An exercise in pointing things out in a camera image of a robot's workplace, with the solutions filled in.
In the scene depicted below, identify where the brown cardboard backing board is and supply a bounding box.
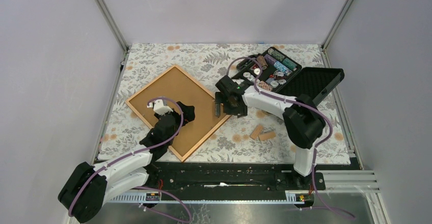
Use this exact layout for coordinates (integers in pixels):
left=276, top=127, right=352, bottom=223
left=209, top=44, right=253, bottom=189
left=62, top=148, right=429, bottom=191
left=129, top=68, right=227, bottom=159

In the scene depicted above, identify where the wooden picture frame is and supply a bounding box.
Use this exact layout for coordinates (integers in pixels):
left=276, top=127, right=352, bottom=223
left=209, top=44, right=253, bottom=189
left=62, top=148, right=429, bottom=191
left=125, top=64, right=233, bottom=163

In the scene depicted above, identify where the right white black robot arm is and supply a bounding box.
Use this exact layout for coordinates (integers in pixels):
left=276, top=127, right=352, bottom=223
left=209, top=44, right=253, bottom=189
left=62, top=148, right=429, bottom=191
left=215, top=75, right=331, bottom=189

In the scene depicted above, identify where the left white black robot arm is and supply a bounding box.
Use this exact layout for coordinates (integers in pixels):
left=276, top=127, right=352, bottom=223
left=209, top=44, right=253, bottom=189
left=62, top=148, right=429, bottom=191
left=58, top=97, right=195, bottom=223

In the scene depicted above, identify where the small wooden block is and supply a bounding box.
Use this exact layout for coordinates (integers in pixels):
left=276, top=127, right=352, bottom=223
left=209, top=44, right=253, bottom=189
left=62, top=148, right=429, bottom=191
left=258, top=131, right=276, bottom=141
left=250, top=124, right=263, bottom=140

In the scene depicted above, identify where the black poker chip case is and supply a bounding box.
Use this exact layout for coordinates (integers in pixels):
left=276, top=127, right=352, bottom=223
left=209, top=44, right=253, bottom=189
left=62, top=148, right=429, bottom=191
left=232, top=47, right=345, bottom=105

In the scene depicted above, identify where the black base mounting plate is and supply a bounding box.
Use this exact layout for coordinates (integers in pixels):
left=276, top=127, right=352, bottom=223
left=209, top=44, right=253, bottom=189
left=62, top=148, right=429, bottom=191
left=93, top=158, right=360, bottom=201

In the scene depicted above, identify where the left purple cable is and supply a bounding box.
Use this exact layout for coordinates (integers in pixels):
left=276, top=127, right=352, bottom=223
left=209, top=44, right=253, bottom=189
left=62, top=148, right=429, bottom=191
left=68, top=97, right=193, bottom=224

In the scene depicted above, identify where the purple cable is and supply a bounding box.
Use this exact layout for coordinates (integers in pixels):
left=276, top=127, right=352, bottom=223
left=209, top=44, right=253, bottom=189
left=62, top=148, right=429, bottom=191
left=227, top=57, right=356, bottom=220
left=68, top=97, right=193, bottom=224

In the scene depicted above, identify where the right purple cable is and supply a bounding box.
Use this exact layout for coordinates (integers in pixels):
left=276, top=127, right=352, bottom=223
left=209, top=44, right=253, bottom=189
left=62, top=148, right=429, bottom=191
left=227, top=57, right=356, bottom=220

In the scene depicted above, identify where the aluminium rail frame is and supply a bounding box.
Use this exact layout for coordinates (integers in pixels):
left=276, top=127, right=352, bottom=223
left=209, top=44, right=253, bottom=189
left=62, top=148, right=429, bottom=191
left=92, top=166, right=390, bottom=223

